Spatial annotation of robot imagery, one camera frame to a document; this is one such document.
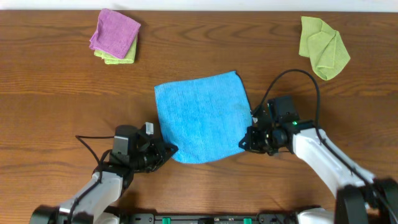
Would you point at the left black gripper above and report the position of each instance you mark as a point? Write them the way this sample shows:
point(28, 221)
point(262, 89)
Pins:
point(160, 147)

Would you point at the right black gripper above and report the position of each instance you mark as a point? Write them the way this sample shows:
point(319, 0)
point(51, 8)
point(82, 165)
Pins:
point(250, 137)

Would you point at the blue microfiber cloth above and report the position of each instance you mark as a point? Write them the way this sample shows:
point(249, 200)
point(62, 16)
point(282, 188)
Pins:
point(205, 118)

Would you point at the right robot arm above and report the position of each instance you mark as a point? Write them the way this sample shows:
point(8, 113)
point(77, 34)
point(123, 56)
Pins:
point(360, 196)

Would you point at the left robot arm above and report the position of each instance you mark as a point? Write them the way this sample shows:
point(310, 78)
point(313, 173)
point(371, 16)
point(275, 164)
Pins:
point(110, 179)

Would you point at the light green folded cloth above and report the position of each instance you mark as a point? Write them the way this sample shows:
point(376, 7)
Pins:
point(111, 60)

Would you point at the olive green crumpled cloth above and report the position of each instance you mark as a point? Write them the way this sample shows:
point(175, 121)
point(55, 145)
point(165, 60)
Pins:
point(324, 47)

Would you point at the purple folded cloth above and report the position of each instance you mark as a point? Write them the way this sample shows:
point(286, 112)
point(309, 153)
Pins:
point(114, 33)

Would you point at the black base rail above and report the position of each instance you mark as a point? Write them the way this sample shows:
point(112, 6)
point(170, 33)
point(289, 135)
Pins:
point(157, 218)

